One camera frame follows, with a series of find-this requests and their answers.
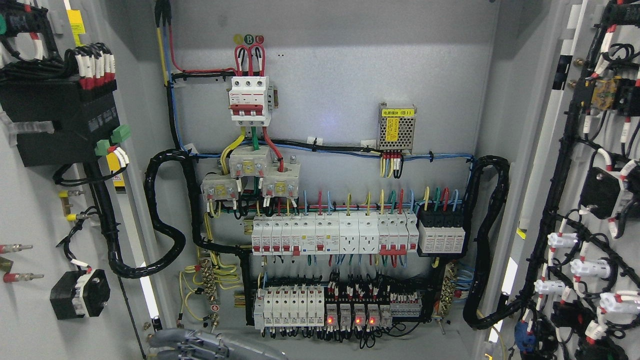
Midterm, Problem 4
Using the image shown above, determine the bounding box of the black meter rear housing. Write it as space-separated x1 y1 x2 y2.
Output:
1 77 128 167

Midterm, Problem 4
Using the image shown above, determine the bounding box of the grey current transformer cluster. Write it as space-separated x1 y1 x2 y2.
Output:
201 145 301 205

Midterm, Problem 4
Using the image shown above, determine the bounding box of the brass ground terminal bar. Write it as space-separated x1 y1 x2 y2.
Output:
199 258 220 330

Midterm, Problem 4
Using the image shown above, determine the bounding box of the white breaker socket row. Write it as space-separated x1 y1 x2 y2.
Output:
251 210 419 256

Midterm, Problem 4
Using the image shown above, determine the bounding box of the black corrugated cable conduit left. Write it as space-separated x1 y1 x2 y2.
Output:
98 149 251 280

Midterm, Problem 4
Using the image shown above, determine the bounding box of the black selector switch rear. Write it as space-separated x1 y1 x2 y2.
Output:
49 269 110 321

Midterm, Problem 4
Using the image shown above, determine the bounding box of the red white main breaker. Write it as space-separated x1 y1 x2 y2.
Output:
228 76 274 127

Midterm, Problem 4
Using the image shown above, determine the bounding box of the black corrugated cable conduit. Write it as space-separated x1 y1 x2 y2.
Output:
462 155 511 331
98 149 251 280

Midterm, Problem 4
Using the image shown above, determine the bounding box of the grey cabinet door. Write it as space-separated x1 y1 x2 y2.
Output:
463 0 639 360
0 0 171 360

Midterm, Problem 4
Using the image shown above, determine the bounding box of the lower relay terminal row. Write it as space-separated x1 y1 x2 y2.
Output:
253 272 424 338

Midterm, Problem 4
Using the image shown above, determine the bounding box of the grey robotic left hand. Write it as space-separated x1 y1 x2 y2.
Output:
149 328 288 360

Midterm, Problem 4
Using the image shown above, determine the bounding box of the black corrugated cable conduit right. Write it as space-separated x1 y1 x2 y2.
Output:
462 155 511 331

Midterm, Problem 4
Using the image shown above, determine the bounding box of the metal mesh power supply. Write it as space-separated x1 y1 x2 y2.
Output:
377 102 417 153

